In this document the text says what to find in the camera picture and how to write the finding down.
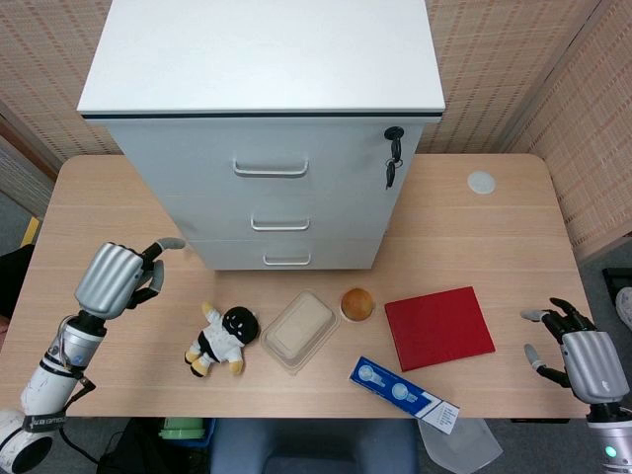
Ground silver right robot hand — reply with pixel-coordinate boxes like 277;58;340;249
519;297;632;408

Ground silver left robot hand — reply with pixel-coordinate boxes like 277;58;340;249
73;237;187;320

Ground white middle-sized drawer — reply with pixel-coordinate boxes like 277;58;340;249
162;193;395;244

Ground white smallest drawer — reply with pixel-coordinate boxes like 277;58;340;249
189;238;385;272

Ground white drawer with lock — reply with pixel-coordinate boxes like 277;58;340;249
106;120;427;198

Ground white drawer cabinet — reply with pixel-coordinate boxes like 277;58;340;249
76;0;446;272

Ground white shoe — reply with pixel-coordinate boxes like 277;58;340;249
615;286;632;330

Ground black and white plush toy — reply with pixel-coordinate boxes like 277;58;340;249
184;301;263;379

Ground translucent plastic bin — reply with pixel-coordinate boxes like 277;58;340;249
418;418;504;474

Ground red square book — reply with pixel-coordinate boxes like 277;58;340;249
384;285;497;373

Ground green plastic container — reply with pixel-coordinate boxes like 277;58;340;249
158;417;206;440

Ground blue and white box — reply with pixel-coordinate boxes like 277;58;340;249
349;355;461;436

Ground clear plastic food container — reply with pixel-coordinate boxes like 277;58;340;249
260;289;342;377

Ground round brown bread bun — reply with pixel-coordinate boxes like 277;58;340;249
340;287;375;323

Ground blue chair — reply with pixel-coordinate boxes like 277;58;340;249
209;418;421;474

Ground black keys in lock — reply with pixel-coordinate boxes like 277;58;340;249
383;125;406;191

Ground round grey cable grommet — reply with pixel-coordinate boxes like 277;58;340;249
467;170;498;196

